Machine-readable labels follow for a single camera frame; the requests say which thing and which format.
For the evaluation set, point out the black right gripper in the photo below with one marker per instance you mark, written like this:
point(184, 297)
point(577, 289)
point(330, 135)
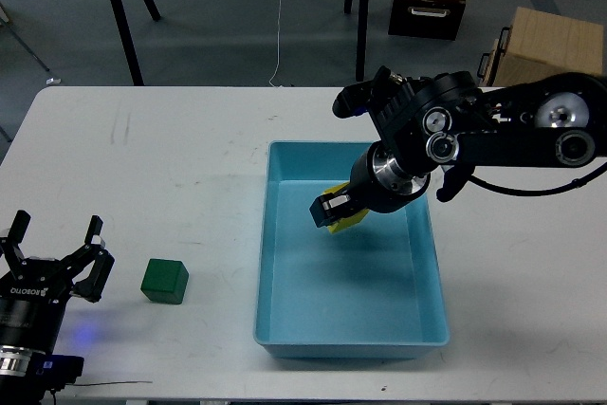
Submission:
point(376, 183)

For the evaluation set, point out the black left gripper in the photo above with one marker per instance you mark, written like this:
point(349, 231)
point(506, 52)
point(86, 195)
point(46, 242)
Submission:
point(47, 284)

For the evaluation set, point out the yellow wooden cube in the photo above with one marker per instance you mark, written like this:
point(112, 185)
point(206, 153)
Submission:
point(346, 222)

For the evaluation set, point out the green wooden cube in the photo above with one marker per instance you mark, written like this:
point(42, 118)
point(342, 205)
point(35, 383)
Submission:
point(165, 281)

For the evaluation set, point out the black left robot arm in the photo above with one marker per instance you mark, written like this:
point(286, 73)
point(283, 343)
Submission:
point(29, 366)

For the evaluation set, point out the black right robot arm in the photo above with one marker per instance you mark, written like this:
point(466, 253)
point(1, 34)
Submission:
point(448, 122)

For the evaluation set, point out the dark drawer box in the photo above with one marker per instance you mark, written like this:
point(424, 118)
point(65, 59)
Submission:
point(431, 19)

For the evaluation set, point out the light blue plastic bin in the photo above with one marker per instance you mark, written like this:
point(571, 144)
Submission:
point(372, 291)

